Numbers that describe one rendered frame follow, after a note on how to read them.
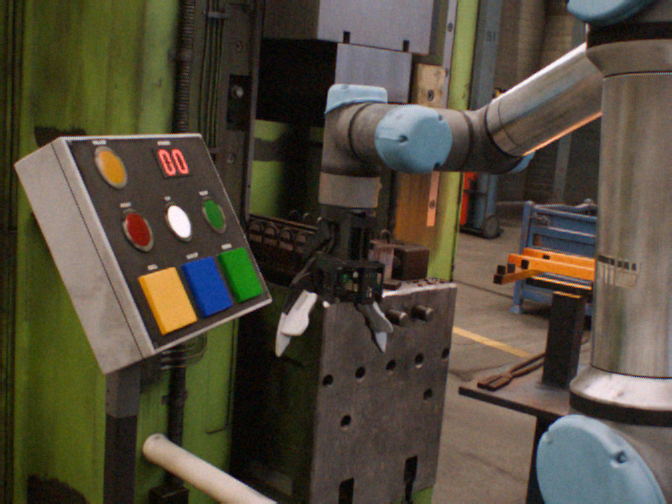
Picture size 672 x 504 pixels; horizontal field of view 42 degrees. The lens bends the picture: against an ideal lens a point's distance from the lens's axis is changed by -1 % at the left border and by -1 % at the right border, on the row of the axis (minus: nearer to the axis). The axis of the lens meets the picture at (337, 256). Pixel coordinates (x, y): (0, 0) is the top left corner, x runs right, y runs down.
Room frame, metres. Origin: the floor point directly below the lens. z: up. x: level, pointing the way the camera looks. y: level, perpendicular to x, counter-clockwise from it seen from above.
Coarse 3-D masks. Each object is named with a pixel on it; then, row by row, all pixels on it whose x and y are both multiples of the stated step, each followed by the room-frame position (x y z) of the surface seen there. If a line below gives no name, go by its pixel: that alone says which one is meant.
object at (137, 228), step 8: (128, 216) 1.08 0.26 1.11; (136, 216) 1.09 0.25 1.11; (128, 224) 1.07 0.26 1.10; (136, 224) 1.08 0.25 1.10; (144, 224) 1.10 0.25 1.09; (128, 232) 1.06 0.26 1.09; (136, 232) 1.07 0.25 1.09; (144, 232) 1.09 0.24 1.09; (136, 240) 1.07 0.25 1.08; (144, 240) 1.08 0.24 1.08
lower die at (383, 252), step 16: (256, 224) 1.87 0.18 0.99; (304, 224) 1.92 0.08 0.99; (256, 240) 1.73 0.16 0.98; (272, 240) 1.74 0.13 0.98; (288, 240) 1.72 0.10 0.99; (304, 240) 1.72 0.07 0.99; (256, 256) 1.72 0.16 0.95; (272, 256) 1.69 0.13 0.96; (288, 256) 1.65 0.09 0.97; (384, 256) 1.72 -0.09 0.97; (384, 272) 1.72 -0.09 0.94
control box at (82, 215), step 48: (48, 144) 1.05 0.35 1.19; (96, 144) 1.10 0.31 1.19; (144, 144) 1.20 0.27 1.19; (192, 144) 1.32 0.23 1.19; (48, 192) 1.04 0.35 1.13; (96, 192) 1.05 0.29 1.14; (144, 192) 1.14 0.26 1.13; (192, 192) 1.25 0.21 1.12; (48, 240) 1.04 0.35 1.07; (96, 240) 1.02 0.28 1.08; (192, 240) 1.19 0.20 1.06; (240, 240) 1.31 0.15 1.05; (96, 288) 1.02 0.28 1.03; (96, 336) 1.02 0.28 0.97; (144, 336) 1.00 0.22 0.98; (192, 336) 1.08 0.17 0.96
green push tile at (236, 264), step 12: (228, 252) 1.25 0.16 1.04; (240, 252) 1.28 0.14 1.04; (228, 264) 1.23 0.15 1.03; (240, 264) 1.26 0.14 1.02; (228, 276) 1.22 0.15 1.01; (240, 276) 1.24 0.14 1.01; (252, 276) 1.27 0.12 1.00; (240, 288) 1.23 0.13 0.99; (252, 288) 1.26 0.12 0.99; (240, 300) 1.22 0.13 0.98
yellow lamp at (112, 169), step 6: (102, 156) 1.09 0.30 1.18; (108, 156) 1.10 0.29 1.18; (114, 156) 1.11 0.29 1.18; (102, 162) 1.08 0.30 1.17; (108, 162) 1.09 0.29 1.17; (114, 162) 1.11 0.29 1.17; (102, 168) 1.08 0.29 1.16; (108, 168) 1.09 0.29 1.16; (114, 168) 1.10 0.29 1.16; (120, 168) 1.11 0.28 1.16; (108, 174) 1.08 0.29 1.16; (114, 174) 1.09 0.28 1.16; (120, 174) 1.11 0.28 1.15; (114, 180) 1.09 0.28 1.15; (120, 180) 1.10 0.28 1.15
